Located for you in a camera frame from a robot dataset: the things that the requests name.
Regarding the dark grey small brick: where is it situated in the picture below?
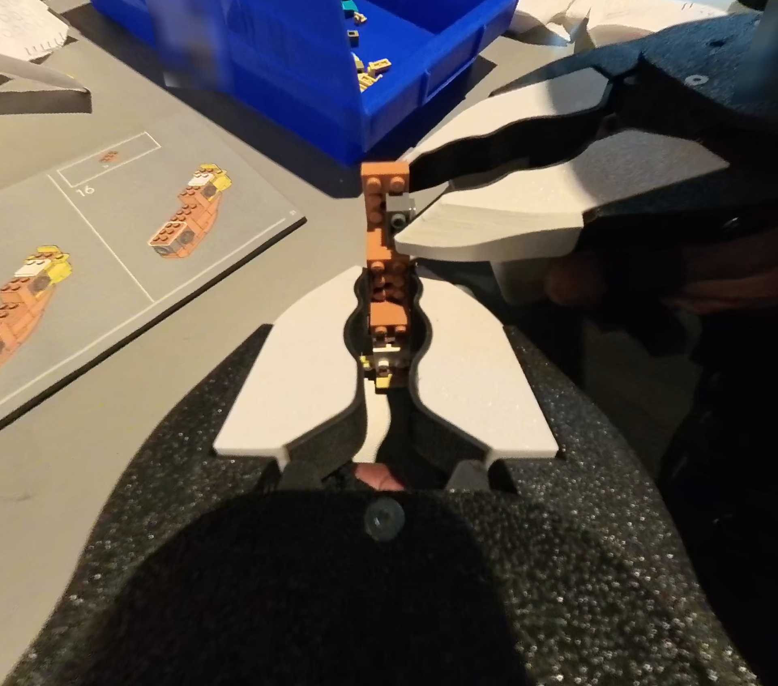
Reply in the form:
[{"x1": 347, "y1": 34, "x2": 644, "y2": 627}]
[{"x1": 386, "y1": 194, "x2": 419, "y2": 232}]

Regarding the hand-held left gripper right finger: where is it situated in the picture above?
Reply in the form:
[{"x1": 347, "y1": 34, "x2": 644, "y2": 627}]
[{"x1": 412, "y1": 272, "x2": 561, "y2": 461}]

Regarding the pile of tan bricks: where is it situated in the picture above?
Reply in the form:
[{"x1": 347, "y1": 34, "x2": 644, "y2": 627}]
[{"x1": 252, "y1": 0, "x2": 393, "y2": 94}]

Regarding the grey desk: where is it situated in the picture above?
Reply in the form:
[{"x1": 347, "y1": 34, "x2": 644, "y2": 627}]
[{"x1": 0, "y1": 0, "x2": 669, "y2": 677}]

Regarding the blue plastic bin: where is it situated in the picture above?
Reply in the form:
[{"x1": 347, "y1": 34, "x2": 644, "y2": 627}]
[{"x1": 27, "y1": 0, "x2": 539, "y2": 167}]

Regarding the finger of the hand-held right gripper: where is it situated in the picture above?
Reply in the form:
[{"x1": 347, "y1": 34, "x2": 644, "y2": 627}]
[
  {"x1": 404, "y1": 63, "x2": 615, "y2": 195},
  {"x1": 392, "y1": 129, "x2": 731, "y2": 305}
]

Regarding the grey instruction booklet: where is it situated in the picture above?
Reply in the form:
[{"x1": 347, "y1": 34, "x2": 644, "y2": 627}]
[{"x1": 0, "y1": 51, "x2": 308, "y2": 426}]

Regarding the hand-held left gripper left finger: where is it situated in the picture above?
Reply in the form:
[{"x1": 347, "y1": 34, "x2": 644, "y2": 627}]
[{"x1": 213, "y1": 266, "x2": 395, "y2": 463}]

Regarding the brown brick model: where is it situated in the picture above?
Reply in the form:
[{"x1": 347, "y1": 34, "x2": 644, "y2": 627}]
[{"x1": 359, "y1": 160, "x2": 420, "y2": 392}]

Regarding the person's right hand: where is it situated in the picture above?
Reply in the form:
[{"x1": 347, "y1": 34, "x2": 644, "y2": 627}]
[{"x1": 543, "y1": 244, "x2": 778, "y2": 311}]

